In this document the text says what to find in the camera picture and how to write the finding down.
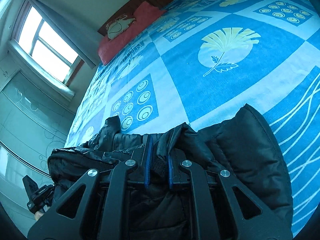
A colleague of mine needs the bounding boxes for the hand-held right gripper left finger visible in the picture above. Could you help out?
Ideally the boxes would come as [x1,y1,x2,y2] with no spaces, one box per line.
[27,134,154,240]

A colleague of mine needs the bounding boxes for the cream printed cushion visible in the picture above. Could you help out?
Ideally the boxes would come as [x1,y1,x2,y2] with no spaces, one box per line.
[106,15,137,40]

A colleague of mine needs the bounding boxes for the blue patterned bedsheet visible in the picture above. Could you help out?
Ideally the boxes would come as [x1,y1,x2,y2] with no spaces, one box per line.
[64,0,320,236]

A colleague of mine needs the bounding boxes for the glass sliding door wardrobe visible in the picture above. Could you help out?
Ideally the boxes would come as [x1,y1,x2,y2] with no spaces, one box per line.
[0,55,75,230]

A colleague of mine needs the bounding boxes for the black puffer jacket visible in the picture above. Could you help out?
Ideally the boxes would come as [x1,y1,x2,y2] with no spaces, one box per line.
[47,103,293,240]

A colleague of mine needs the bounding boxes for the grey curtain beside headboard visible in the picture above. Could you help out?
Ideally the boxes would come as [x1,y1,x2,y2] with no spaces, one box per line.
[26,0,103,70]

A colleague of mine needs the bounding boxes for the window with wooden sill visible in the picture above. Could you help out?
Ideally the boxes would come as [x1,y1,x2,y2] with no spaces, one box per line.
[9,0,85,101]

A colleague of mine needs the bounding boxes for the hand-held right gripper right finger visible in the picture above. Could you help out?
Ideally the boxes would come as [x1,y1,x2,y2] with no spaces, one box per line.
[168,149,293,240]

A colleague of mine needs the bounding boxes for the red pillow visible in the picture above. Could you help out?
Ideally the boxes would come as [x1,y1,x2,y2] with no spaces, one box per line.
[98,1,167,66]

